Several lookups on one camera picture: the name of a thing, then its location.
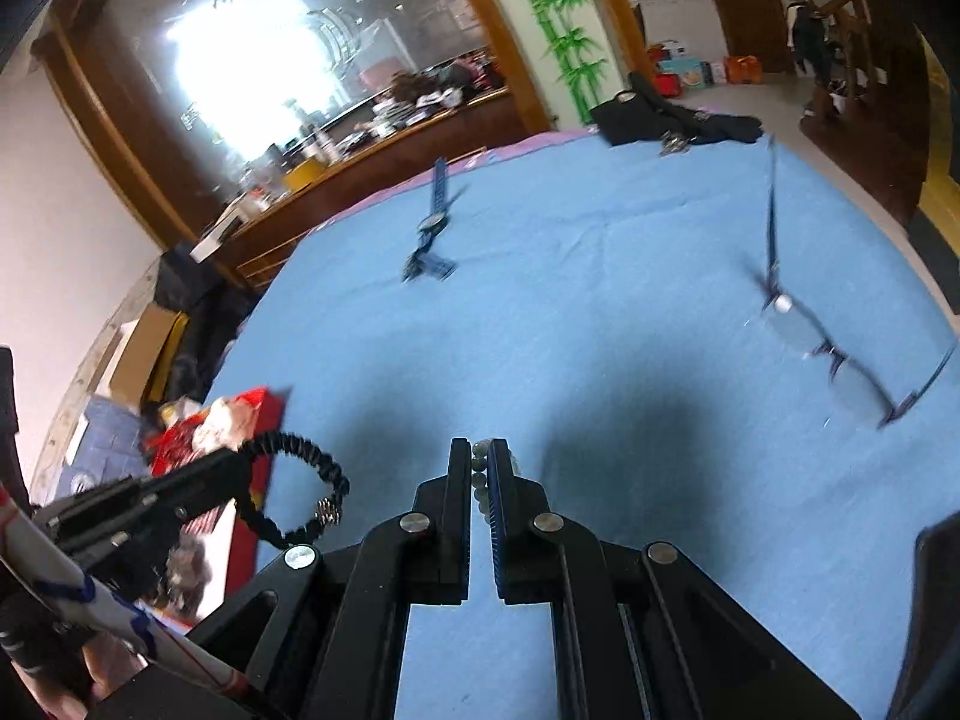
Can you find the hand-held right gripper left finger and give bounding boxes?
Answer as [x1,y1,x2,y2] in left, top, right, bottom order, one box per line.
[184,436,473,720]

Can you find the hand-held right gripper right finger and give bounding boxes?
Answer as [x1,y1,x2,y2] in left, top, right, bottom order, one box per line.
[487,436,863,720]

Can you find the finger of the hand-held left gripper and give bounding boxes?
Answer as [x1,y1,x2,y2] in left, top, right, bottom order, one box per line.
[142,448,256,530]

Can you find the white pearl necklace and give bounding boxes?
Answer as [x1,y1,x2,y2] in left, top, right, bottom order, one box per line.
[471,436,518,522]

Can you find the red box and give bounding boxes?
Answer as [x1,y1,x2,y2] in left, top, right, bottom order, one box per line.
[146,386,293,627]

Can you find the black beaded bracelet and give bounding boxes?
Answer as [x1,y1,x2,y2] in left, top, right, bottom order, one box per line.
[236,431,352,550]

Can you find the person's left hand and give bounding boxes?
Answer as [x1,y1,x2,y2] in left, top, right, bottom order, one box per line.
[0,592,151,720]

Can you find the white floral hair scrunchie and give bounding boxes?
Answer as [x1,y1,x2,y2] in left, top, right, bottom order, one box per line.
[191,399,260,451]

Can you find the blue patterned box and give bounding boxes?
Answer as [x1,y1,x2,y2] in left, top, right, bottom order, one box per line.
[56,397,151,500]

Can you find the brown cardboard box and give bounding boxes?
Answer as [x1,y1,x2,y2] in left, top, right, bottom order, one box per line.
[112,304,188,406]

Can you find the blue table cloth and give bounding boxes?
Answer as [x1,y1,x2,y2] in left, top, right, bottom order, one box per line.
[199,131,950,720]

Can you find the yellow box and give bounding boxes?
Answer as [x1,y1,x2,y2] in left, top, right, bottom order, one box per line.
[283,159,327,192]

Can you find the wooden counter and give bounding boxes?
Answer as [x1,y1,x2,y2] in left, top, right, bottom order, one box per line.
[187,86,552,293]

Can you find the counter clutter pile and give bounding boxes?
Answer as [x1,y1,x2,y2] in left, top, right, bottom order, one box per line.
[180,52,511,241]

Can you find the black cloth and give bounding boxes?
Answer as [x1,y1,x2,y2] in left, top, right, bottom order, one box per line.
[589,73,766,155]

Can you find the wooden framed glass partition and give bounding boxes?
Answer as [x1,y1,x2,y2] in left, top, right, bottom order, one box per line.
[34,0,556,256]

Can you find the pile of coloured packages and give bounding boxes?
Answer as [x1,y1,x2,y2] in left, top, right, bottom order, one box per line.
[649,45,713,97]

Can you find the wooden stair railing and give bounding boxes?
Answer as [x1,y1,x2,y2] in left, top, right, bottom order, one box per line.
[799,0,931,136]

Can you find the blue strap wristwatch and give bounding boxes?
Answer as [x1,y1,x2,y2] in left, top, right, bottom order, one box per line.
[401,157,470,284]

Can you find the thin frame eyeglasses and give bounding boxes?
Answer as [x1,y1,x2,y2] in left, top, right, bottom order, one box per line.
[754,133,957,430]

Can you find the green bamboo wall decal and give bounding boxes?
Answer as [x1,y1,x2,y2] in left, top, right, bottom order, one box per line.
[480,0,612,128]

